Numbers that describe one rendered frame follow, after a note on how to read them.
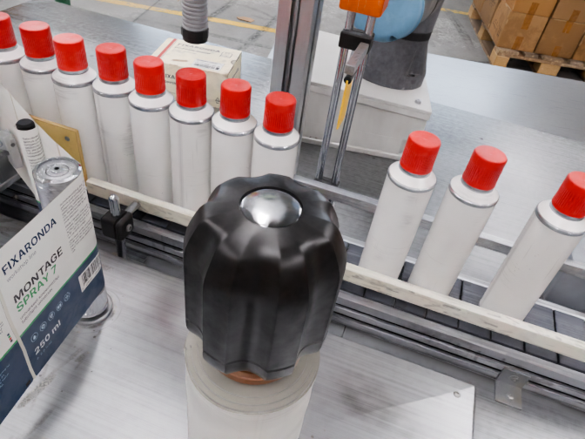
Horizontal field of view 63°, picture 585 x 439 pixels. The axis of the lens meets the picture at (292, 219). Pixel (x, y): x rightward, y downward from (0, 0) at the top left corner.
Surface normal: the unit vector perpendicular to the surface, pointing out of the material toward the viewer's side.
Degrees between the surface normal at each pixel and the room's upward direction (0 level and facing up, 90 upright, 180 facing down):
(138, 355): 0
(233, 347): 90
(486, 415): 0
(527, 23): 87
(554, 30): 88
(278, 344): 90
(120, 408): 0
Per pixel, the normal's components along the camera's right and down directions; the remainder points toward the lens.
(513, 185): 0.12, -0.74
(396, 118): -0.15, 0.64
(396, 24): -0.47, 0.59
